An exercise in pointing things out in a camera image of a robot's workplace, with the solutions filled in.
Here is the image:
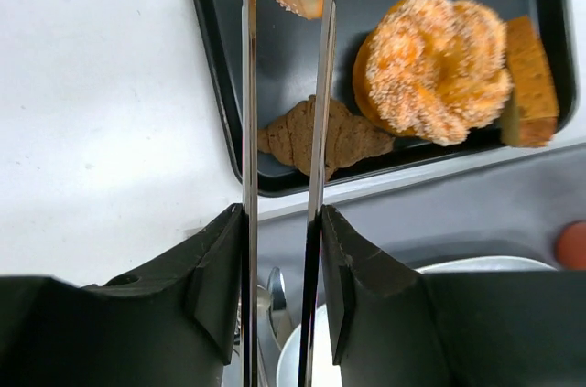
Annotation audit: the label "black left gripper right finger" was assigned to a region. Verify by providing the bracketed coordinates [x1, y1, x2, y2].
[322, 206, 585, 386]

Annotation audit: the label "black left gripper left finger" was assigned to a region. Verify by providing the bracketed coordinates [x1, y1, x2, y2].
[1, 204, 243, 386]

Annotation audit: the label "metal tongs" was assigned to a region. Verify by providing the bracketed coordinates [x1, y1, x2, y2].
[240, 0, 336, 386]

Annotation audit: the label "sliced brown bread loaf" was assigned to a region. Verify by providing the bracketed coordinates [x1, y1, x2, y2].
[500, 16, 559, 147]

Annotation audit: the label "sesame twisted bread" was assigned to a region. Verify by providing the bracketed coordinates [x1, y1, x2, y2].
[365, 0, 513, 146]

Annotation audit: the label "white oval plate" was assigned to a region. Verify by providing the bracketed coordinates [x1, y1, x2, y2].
[276, 255, 555, 387]

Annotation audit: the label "silver fork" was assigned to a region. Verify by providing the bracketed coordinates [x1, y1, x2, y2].
[233, 266, 294, 387]

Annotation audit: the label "grey cloth placemat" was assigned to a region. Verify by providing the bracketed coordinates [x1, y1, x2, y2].
[255, 142, 586, 387]

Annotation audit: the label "orange cup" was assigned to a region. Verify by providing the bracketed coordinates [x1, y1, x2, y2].
[555, 221, 586, 271]

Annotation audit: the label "brown chocolate croissant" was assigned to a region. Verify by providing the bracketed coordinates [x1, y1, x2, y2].
[257, 95, 394, 179]

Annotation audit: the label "smooth orange round bun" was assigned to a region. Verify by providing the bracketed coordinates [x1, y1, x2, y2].
[353, 32, 416, 137]

